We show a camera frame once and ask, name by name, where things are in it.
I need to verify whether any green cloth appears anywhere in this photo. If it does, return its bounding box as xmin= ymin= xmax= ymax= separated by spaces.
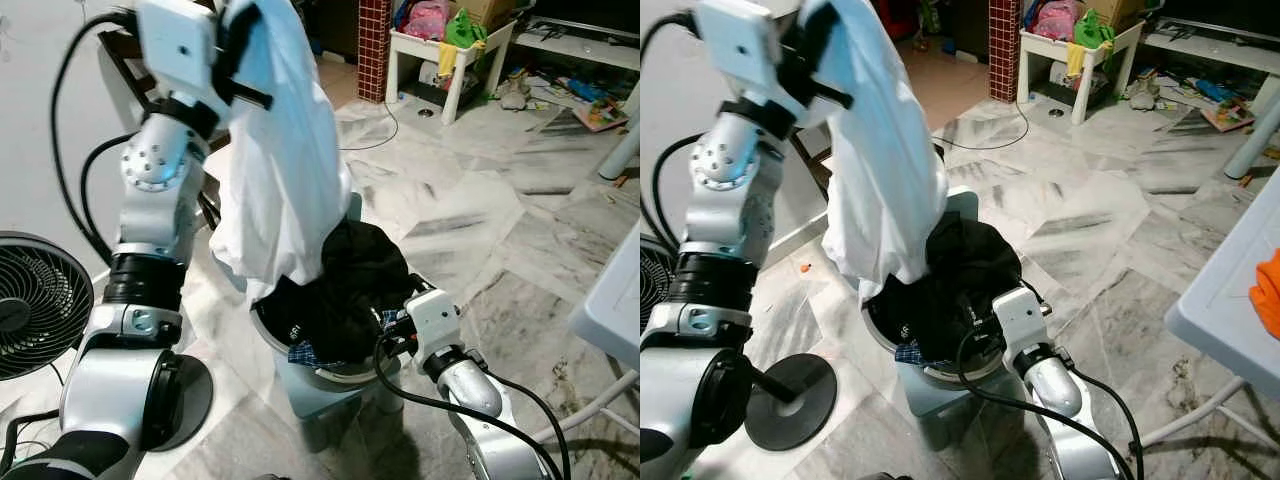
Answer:
xmin=1072 ymin=8 xmax=1116 ymax=49
xmin=443 ymin=8 xmax=489 ymax=51

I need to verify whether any brown cardboard box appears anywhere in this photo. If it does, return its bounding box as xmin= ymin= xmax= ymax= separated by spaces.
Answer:
xmin=1085 ymin=0 xmax=1166 ymax=29
xmin=460 ymin=0 xmax=536 ymax=31

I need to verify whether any orange shirt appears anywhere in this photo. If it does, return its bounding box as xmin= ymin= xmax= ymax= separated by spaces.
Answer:
xmin=1248 ymin=250 xmax=1280 ymax=337

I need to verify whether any white shirt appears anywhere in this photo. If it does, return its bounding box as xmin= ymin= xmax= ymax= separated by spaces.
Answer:
xmin=800 ymin=0 xmax=951 ymax=301
xmin=208 ymin=0 xmax=354 ymax=307

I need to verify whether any black television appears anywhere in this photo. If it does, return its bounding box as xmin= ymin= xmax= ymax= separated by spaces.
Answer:
xmin=1150 ymin=0 xmax=1280 ymax=21
xmin=525 ymin=0 xmax=641 ymax=23

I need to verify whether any pale blue plastic stool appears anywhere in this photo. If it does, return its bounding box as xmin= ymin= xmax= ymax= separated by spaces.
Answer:
xmin=895 ymin=185 xmax=1001 ymax=419
xmin=285 ymin=190 xmax=406 ymax=423

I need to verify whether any grey laundry basket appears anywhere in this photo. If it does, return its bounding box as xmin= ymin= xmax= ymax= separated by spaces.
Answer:
xmin=248 ymin=290 xmax=421 ymax=387
xmin=862 ymin=295 xmax=1011 ymax=386

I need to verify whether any pink bag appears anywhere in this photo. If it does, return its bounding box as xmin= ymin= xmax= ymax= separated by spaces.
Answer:
xmin=400 ymin=0 xmax=451 ymax=41
xmin=1030 ymin=0 xmax=1083 ymax=41

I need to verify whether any red brick pillar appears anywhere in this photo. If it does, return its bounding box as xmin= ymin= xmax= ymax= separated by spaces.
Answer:
xmin=358 ymin=0 xmax=394 ymax=105
xmin=988 ymin=0 xmax=1023 ymax=104

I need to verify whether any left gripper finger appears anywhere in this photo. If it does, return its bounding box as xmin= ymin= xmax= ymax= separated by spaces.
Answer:
xmin=225 ymin=80 xmax=275 ymax=111
xmin=800 ymin=78 xmax=857 ymax=109

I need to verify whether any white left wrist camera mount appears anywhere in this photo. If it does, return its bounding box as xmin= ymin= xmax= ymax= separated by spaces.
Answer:
xmin=133 ymin=0 xmax=221 ymax=98
xmin=695 ymin=0 xmax=784 ymax=101

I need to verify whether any small white side table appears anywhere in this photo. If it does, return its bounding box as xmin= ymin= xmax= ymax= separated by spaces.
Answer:
xmin=385 ymin=18 xmax=519 ymax=127
xmin=1018 ymin=18 xmax=1146 ymax=126

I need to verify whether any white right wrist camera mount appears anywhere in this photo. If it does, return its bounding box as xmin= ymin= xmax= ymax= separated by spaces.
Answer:
xmin=992 ymin=287 xmax=1053 ymax=363
xmin=405 ymin=290 xmax=464 ymax=367

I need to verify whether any black clothes heap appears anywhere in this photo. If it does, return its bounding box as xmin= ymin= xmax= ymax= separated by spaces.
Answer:
xmin=870 ymin=212 xmax=1023 ymax=363
xmin=255 ymin=218 xmax=416 ymax=366

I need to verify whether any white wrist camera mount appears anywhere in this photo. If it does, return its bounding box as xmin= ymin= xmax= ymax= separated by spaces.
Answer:
xmin=695 ymin=0 xmax=784 ymax=101
xmin=133 ymin=0 xmax=221 ymax=98
xmin=405 ymin=290 xmax=464 ymax=367
xmin=992 ymin=287 xmax=1053 ymax=363

